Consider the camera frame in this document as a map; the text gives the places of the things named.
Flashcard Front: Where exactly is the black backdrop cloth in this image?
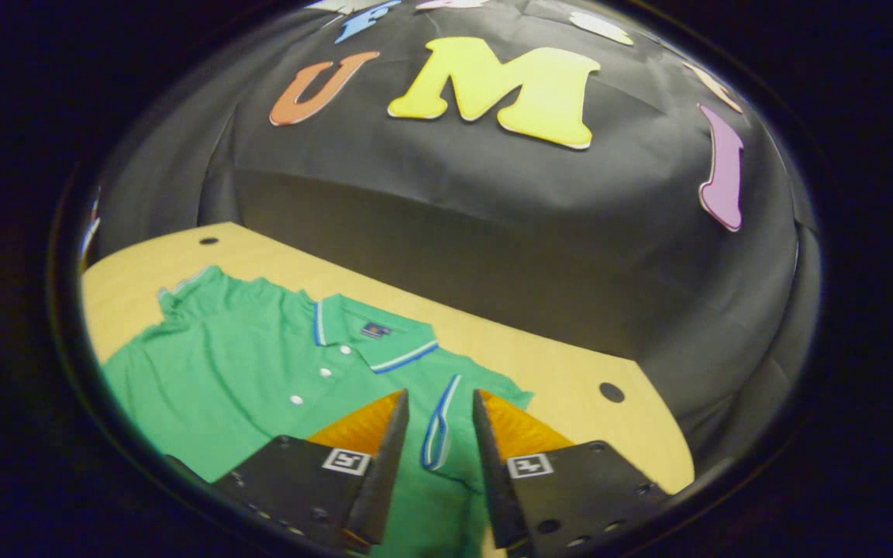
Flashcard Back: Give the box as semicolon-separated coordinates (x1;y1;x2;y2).
82;0;821;497

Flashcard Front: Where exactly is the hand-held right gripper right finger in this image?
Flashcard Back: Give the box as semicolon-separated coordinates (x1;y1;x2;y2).
471;388;672;558

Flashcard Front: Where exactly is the green T-shirt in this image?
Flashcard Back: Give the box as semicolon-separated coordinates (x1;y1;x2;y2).
100;265;534;558

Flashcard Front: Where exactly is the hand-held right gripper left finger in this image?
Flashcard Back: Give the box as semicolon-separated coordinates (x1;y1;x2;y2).
210;388;411;556

